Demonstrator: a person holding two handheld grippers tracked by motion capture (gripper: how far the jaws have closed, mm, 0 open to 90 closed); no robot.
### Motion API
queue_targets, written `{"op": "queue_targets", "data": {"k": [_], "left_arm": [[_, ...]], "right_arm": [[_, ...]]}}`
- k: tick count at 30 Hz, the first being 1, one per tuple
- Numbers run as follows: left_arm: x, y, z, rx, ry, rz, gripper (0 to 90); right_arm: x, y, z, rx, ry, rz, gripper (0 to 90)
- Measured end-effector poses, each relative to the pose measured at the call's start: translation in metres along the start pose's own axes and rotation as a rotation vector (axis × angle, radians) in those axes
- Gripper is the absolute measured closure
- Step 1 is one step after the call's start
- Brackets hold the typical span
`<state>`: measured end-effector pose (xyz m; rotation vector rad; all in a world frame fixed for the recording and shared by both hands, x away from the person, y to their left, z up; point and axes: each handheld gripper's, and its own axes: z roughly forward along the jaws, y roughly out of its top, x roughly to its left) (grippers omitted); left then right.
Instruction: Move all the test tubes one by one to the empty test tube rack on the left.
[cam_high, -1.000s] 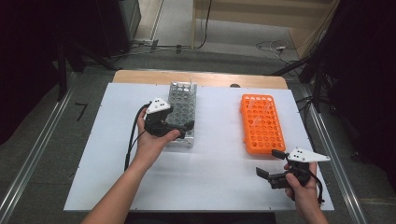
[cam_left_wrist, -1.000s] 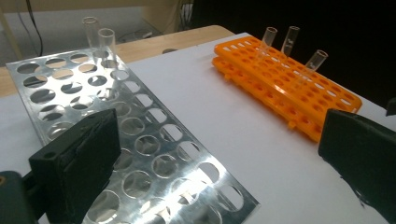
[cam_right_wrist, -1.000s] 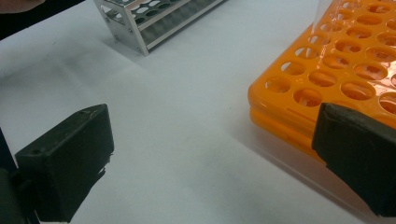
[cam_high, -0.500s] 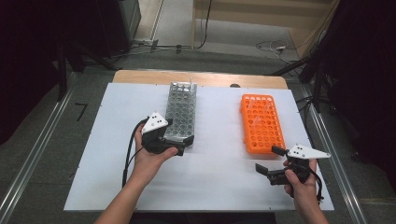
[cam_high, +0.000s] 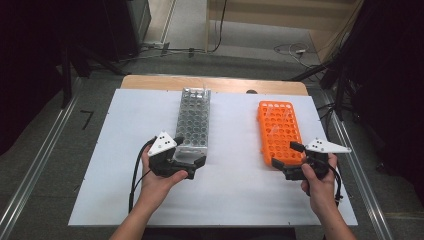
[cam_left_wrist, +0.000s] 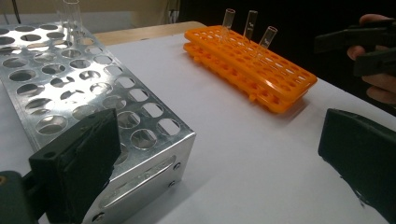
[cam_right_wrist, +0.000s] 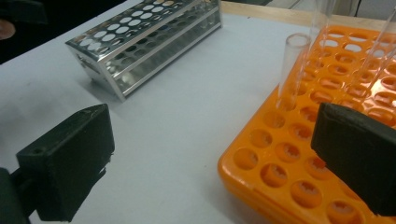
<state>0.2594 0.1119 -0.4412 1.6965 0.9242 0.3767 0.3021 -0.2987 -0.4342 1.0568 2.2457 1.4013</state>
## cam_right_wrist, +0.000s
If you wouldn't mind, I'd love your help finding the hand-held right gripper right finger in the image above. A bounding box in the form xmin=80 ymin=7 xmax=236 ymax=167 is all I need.
xmin=310 ymin=102 xmax=396 ymax=217

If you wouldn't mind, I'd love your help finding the metal test tube rack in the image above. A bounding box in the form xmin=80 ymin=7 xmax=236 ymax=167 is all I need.
xmin=64 ymin=0 xmax=222 ymax=103

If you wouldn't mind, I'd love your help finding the white board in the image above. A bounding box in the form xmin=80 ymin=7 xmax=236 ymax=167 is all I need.
xmin=0 ymin=0 xmax=312 ymax=224

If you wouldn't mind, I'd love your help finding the wooden table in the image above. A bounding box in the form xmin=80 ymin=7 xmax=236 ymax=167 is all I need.
xmin=219 ymin=0 xmax=396 ymax=32

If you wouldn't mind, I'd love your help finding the orange test tube rack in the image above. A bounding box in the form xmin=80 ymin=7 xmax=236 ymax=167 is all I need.
xmin=218 ymin=24 xmax=396 ymax=224

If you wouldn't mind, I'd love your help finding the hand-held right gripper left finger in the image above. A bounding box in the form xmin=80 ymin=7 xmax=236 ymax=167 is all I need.
xmin=16 ymin=103 xmax=116 ymax=222

